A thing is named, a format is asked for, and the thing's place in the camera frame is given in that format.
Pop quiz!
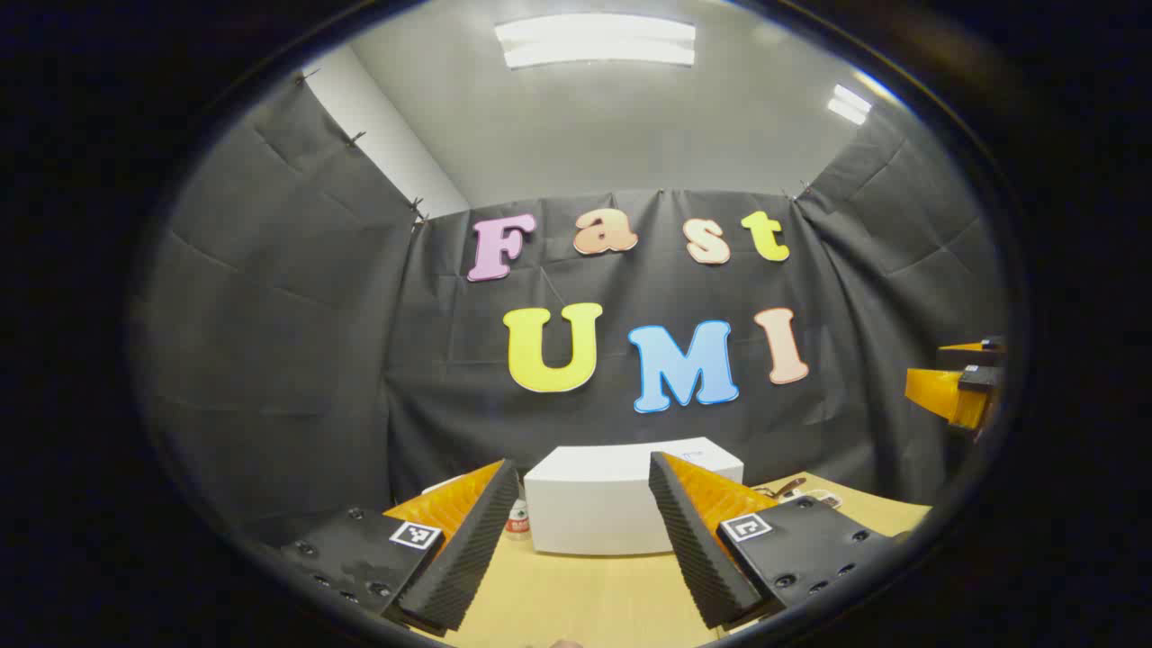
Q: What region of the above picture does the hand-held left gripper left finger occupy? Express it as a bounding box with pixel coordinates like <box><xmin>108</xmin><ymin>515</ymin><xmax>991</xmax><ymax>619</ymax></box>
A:
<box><xmin>279</xmin><ymin>459</ymin><xmax>521</xmax><ymax>635</ymax></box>

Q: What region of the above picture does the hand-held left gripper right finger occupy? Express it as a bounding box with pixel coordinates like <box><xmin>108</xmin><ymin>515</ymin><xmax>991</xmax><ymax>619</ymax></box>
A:
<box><xmin>648</xmin><ymin>452</ymin><xmax>901</xmax><ymax>631</ymax></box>

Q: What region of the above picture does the white microwave oven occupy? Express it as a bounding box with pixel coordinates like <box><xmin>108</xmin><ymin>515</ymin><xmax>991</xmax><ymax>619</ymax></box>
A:
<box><xmin>524</xmin><ymin>438</ymin><xmax>745</xmax><ymax>556</ymax></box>

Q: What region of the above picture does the long ceiling light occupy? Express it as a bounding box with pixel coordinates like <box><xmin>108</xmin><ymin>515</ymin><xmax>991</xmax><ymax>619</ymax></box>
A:
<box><xmin>493</xmin><ymin>13</ymin><xmax>697</xmax><ymax>70</ymax></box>

